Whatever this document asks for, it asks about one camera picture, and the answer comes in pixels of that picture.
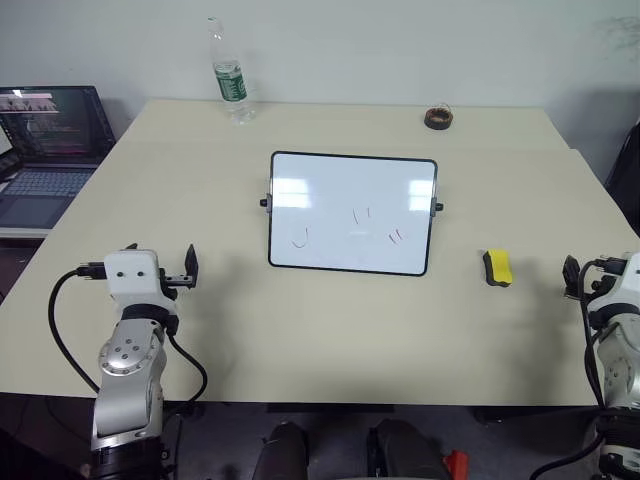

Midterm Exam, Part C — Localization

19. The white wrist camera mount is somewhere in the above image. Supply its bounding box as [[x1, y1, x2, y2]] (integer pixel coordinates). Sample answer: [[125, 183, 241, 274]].
[[103, 249, 179, 321], [586, 251, 640, 322]]

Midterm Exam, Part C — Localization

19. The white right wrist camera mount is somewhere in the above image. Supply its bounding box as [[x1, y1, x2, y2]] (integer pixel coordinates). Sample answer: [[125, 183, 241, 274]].
[[586, 251, 640, 322]]

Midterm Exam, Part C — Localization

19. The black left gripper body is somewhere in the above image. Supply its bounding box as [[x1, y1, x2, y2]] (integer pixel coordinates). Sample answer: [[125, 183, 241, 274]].
[[158, 267, 195, 302]]

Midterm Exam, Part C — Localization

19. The black-framed small whiteboard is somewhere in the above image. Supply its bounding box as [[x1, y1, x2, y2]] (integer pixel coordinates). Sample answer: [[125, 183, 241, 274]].
[[259, 150, 445, 278]]

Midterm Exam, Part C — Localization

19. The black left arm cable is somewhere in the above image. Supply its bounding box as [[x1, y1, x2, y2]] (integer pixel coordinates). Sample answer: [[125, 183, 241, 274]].
[[47, 261, 209, 402]]

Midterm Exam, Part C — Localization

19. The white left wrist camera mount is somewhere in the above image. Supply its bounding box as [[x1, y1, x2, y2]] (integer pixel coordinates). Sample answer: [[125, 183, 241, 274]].
[[103, 249, 179, 321]]

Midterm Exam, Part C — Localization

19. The open grey laptop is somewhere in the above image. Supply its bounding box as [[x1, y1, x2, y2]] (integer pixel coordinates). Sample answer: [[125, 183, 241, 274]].
[[0, 85, 118, 232]]

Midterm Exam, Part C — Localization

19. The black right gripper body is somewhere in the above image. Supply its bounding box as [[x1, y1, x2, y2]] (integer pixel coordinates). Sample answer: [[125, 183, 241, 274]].
[[578, 274, 610, 302]]

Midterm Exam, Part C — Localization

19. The small red object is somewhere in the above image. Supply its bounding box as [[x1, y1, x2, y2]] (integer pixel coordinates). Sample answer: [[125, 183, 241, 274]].
[[441, 449, 469, 480]]

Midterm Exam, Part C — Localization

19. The dark rounded shape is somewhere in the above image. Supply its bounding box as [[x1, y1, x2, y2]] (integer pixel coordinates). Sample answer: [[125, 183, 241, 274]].
[[253, 421, 310, 480], [366, 418, 447, 480]]

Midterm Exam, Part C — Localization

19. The black chair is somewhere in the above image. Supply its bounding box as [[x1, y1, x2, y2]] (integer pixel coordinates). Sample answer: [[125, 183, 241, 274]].
[[604, 121, 640, 229]]

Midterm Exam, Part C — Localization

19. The yellow and black eraser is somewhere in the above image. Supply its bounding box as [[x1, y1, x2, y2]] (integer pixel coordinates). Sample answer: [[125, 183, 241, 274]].
[[481, 247, 515, 289]]

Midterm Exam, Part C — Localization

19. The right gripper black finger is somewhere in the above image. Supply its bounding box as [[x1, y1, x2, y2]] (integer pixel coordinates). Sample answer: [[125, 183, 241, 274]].
[[561, 254, 582, 299]]

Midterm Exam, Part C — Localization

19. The clear green-label plastic bottle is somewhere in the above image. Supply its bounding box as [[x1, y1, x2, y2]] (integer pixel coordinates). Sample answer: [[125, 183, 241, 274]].
[[206, 15, 258, 126]]

